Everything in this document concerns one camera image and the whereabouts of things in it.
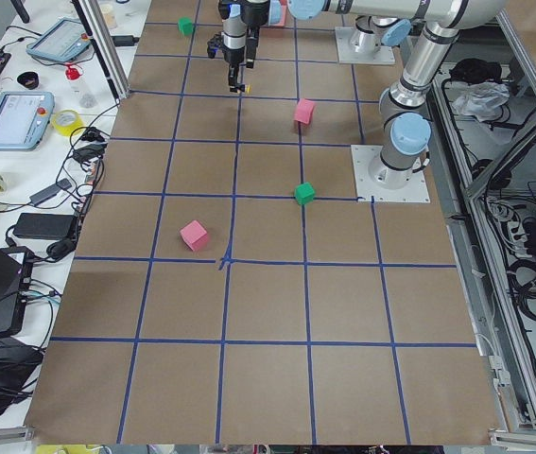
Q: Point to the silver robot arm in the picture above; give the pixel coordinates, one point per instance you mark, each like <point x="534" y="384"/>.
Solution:
<point x="242" y="22"/>
<point x="407" y="133"/>

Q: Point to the pink plastic tray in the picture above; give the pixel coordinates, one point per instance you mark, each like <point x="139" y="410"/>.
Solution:
<point x="276" y="12"/>

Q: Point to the green foam cube near tray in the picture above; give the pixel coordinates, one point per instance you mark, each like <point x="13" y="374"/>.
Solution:
<point x="186" y="26"/>

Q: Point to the pink foam cube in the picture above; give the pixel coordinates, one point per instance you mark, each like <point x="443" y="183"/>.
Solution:
<point x="194" y="235"/>
<point x="303" y="114"/>

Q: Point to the pink foam cube far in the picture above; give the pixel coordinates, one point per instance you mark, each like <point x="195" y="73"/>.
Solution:
<point x="194" y="235"/>

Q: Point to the yellow tape roll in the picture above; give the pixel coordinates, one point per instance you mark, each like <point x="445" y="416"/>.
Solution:
<point x="67" y="122"/>

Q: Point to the teach pendant far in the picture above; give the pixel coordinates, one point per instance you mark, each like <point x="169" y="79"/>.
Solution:
<point x="61" y="43"/>

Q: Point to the teach pendant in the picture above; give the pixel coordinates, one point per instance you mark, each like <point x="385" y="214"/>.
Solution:
<point x="61" y="43"/>
<point x="24" y="117"/>

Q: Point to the teach pendant near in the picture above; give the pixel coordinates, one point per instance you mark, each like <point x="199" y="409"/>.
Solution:
<point x="24" y="117"/>

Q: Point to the black power adapter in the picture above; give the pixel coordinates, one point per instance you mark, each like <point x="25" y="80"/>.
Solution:
<point x="43" y="226"/>

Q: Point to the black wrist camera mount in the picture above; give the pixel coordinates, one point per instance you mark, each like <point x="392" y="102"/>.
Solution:
<point x="214" y="45"/>

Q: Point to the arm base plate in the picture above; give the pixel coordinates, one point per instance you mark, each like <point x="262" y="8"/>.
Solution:
<point x="359" y="47"/>
<point x="375" y="182"/>

